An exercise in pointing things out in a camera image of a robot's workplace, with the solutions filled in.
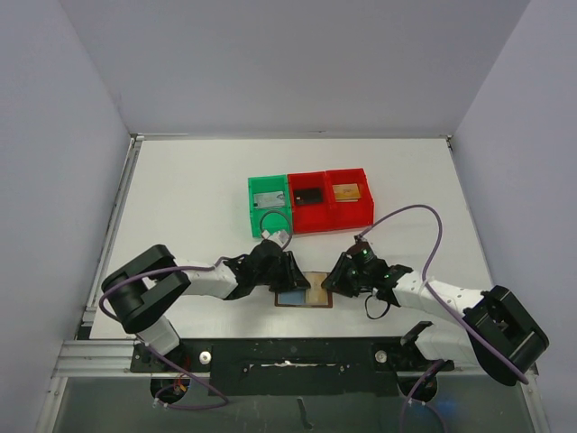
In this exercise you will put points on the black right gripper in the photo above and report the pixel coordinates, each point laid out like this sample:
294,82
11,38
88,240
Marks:
347,274

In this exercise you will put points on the aluminium front frame rail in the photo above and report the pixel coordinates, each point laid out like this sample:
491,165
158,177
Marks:
112,359

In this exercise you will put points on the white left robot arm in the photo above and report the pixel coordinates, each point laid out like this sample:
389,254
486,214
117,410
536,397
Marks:
139,293

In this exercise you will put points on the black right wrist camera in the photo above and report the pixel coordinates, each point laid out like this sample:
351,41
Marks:
361,253

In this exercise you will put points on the silver card in green bin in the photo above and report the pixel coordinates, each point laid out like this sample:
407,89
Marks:
267,200

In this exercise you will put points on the brown leather card holder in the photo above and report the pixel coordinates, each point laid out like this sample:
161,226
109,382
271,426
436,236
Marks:
297,299

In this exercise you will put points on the red plastic bin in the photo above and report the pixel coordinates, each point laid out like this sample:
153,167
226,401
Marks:
353,203
311,206

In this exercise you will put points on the black card in red bin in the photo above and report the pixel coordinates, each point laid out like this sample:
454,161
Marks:
311,196

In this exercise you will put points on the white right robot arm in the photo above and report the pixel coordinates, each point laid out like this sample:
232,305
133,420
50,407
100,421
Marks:
500,336

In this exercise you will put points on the aluminium frame rail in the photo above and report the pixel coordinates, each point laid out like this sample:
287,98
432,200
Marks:
112,359
114,220

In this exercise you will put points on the red plastic bin middle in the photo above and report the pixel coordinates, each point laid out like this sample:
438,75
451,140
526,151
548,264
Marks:
311,206

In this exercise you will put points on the gold card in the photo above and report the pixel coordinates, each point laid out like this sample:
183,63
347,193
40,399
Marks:
348,192
316,295

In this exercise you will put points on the red plastic bin right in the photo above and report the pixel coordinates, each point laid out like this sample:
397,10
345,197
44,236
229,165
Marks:
353,203

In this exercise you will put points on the aluminium left frame rail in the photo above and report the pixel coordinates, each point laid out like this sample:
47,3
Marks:
114,220

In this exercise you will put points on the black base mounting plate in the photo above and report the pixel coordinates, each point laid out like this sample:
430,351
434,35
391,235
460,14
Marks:
348,365

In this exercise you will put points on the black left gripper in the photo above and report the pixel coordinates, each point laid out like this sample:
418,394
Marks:
292,279

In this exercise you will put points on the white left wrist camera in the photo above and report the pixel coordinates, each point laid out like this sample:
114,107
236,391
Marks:
281,237

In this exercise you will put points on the green plastic bin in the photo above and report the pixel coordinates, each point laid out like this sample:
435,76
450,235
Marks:
273,219

